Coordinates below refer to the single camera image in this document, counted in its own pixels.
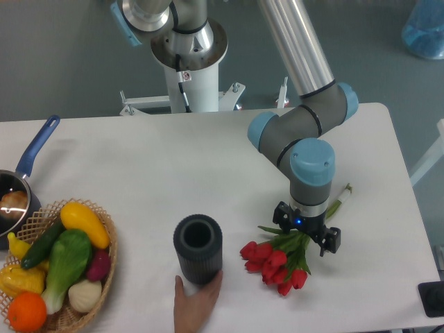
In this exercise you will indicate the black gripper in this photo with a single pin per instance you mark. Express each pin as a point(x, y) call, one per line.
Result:
point(288, 219)

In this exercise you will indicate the red tulip bouquet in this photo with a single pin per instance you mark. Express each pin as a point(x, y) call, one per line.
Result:
point(281, 260)

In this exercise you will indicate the dark grey ribbed vase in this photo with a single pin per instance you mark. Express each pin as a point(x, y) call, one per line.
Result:
point(198, 241)

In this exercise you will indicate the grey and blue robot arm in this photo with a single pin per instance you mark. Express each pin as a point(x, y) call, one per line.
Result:
point(292, 141)

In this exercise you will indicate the person's hand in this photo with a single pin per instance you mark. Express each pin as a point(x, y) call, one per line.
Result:
point(190, 313)

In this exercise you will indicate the black device at edge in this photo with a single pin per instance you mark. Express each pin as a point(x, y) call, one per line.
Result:
point(431, 295)

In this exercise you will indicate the white garlic bulb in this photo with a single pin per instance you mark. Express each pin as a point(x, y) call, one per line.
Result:
point(84, 295)

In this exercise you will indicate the yellow squash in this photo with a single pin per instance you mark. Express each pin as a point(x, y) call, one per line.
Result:
point(76, 215)

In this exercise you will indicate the green bok choy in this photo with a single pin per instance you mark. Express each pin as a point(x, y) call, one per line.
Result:
point(67, 261)

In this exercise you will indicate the blue translucent bag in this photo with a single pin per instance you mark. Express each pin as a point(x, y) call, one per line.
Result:
point(423, 32)

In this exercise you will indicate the woven wicker basket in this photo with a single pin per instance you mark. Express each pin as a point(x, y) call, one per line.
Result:
point(67, 319)

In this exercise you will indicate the green cucumber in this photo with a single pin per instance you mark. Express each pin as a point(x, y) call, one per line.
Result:
point(41, 248)

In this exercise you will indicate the orange fruit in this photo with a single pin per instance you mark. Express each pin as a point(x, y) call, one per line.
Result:
point(27, 312)

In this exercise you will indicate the small yellow gourd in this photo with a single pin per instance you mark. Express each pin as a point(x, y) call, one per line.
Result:
point(17, 247)

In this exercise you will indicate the yellow corn cob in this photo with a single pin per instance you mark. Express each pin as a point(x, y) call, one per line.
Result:
point(16, 280)

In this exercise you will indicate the brown bread roll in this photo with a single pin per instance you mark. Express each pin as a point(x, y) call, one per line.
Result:
point(14, 205)

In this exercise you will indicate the white frame bar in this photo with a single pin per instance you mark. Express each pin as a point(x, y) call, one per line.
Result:
point(433, 154)

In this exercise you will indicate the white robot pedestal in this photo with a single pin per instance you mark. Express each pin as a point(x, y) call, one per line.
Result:
point(191, 70)

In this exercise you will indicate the blue handled saucepan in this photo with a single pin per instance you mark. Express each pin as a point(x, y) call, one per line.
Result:
point(17, 180)

